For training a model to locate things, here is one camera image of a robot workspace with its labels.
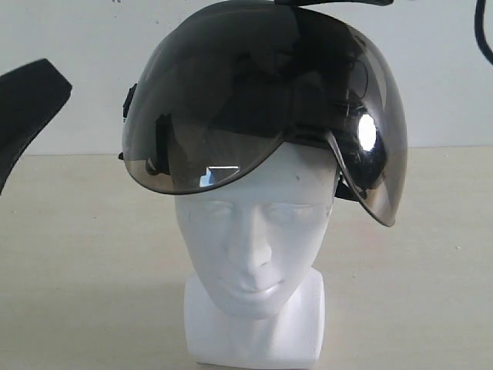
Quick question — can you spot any black helmet with tinted visor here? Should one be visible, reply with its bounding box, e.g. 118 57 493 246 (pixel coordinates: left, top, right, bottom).
119 1 408 227

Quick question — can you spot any white mannequin head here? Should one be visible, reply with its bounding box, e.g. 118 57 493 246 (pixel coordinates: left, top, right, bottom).
175 143 338 368

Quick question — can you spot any black cable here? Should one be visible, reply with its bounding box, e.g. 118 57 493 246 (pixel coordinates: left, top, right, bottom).
472 0 493 66

